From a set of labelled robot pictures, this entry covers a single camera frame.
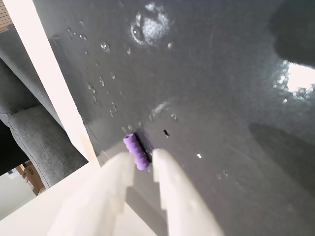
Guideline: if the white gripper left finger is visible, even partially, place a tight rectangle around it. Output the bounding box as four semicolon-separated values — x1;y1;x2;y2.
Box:
46;151;135;236

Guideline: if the grey fabric sofa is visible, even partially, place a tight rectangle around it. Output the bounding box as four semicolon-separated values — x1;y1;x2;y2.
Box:
0;24;90;189

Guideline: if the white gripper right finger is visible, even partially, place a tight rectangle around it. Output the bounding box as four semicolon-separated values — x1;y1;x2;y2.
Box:
152;148;224;236

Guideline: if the brown cardboard box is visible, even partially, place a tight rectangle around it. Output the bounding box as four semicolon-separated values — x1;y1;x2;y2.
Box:
15;160;47;197

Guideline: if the dark grey table mat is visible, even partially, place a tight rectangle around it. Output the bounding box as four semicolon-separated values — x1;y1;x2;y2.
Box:
31;0;315;236

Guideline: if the purple ribbed pen grip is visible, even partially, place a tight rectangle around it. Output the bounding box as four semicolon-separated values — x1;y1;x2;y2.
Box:
123;133;152;171

